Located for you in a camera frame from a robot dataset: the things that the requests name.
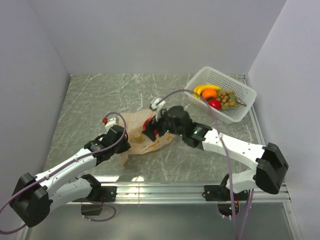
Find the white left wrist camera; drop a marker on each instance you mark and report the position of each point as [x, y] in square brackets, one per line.
[110, 122]

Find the red fruit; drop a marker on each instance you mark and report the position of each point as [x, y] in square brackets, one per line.
[216, 104]

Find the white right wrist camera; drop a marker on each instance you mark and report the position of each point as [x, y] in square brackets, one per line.
[156, 105]

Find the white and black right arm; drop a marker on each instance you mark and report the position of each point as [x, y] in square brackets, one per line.
[267, 165]

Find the yellow banana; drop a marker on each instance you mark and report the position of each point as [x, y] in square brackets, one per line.
[197, 92]

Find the black left controller box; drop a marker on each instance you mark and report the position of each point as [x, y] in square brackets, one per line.
[91, 209]

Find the aluminium table edge rail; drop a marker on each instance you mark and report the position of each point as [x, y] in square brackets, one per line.
[159, 193]

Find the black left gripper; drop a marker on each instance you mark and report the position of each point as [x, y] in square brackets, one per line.
[126, 146]

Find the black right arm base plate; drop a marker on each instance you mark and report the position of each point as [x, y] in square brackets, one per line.
[217, 193]

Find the right controller board with led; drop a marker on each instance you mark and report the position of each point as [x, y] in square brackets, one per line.
[225, 209]

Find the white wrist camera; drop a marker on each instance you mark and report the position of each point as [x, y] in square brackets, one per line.
[156, 105]
[110, 122]

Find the bunch of brown longans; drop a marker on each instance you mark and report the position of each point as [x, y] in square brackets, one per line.
[228, 100]

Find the white perforated plastic basket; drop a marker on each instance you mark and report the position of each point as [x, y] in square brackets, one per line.
[209, 75]

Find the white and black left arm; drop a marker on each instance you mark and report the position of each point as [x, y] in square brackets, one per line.
[34, 197]

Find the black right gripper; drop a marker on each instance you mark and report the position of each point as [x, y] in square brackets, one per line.
[163, 114]

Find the peach plastic bag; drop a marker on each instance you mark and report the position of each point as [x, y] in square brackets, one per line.
[139, 143]

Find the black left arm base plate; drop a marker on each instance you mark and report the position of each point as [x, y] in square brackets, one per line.
[107, 193]

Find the orange tangerine with leaf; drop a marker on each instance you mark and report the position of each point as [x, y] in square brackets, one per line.
[209, 94]

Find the large red apple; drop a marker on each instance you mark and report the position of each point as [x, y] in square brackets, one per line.
[150, 125]

